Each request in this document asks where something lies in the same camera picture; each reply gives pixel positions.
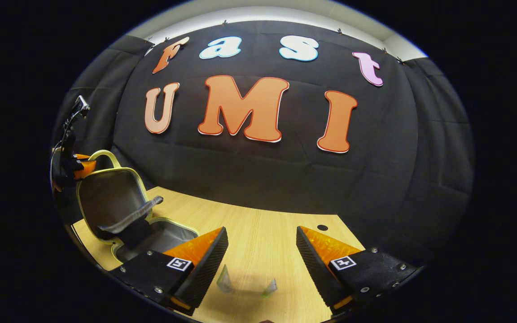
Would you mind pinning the cream suitcase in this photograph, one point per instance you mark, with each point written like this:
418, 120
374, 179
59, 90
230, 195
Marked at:
110, 197

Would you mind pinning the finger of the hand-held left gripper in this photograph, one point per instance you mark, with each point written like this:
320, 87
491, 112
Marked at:
88, 169
82, 156

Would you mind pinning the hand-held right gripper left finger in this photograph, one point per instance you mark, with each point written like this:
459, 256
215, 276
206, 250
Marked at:
207, 271

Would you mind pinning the black backdrop cloth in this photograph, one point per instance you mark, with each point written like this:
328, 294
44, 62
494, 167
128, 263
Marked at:
285, 179

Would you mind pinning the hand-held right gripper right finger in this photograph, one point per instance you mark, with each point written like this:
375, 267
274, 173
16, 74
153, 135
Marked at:
317, 273

